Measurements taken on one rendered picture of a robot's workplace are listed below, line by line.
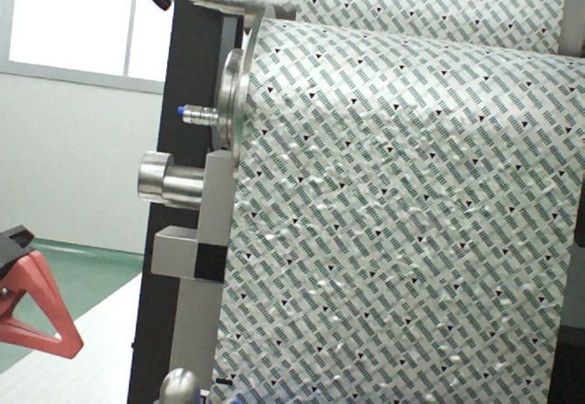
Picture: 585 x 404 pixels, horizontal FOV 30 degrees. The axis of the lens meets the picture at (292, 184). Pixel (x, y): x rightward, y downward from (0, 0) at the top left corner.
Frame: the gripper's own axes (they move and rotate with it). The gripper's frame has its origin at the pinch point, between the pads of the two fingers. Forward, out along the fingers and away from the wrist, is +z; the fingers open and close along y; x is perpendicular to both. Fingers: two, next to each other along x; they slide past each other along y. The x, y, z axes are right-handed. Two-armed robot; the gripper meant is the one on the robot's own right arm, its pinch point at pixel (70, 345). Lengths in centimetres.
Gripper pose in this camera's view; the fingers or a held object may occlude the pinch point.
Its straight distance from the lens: 82.6
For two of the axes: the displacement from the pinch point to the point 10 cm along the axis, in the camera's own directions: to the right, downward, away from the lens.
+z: 7.8, 6.3, -0.2
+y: -1.0, 1.0, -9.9
